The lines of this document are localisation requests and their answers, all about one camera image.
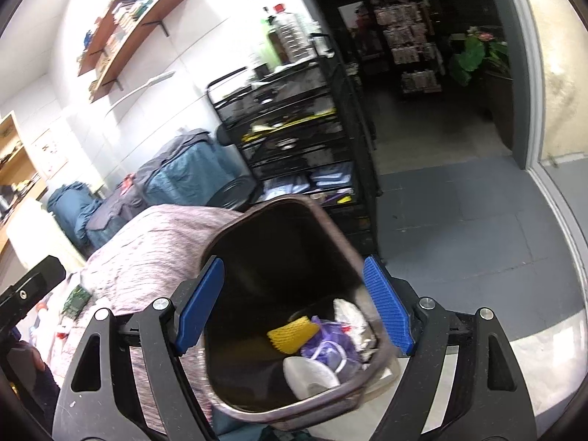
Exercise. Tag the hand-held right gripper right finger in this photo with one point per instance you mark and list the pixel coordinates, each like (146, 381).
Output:
(390, 308)

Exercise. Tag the cream towel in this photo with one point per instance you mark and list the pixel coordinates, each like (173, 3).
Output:
(36, 234)

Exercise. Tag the dark brown bottle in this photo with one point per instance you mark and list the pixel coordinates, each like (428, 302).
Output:
(278, 43)

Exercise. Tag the clear bottle with red cap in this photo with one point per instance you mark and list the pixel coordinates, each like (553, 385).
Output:
(294, 32)

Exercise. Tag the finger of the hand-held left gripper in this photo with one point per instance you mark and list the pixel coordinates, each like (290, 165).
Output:
(32, 282)

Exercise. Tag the black stool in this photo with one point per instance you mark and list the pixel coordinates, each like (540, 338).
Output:
(234, 193)

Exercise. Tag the massage bed with grey cover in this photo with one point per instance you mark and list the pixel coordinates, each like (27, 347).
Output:
(183, 165)

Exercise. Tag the green pump bottle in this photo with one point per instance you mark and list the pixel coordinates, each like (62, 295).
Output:
(265, 46)

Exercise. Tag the brown trash bin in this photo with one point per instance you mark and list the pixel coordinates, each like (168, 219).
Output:
(285, 248)

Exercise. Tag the white plastic wrapper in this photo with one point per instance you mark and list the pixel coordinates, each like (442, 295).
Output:
(351, 321)

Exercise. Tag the purple plastic packet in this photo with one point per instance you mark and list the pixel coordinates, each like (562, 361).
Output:
(330, 344)

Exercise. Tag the white floor lamp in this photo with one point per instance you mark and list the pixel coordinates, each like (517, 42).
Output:
(151, 81)

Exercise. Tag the wall poster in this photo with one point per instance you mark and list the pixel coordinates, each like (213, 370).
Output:
(48, 151)

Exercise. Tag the green printed packet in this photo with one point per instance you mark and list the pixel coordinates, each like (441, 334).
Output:
(73, 298)

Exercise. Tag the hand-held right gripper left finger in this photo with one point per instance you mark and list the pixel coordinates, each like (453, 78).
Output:
(200, 303)

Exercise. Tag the person's left forearm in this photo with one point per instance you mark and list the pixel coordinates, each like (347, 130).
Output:
(43, 390)

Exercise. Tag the green potted plant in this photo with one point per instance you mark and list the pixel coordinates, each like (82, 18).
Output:
(468, 57)

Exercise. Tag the wooden wall cabinet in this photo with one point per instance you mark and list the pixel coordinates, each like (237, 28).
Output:
(23, 165)

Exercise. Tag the yellow foam fruit net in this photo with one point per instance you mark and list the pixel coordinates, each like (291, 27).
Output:
(291, 335)

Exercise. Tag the red cloth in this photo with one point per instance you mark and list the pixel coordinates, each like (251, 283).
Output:
(127, 181)

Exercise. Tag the black mesh trolley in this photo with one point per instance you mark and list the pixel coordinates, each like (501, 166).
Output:
(294, 147)

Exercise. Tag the blue bedding pile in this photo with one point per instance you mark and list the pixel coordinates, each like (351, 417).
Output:
(69, 206)

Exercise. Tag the display rack of packets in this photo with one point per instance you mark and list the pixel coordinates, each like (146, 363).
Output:
(409, 41)

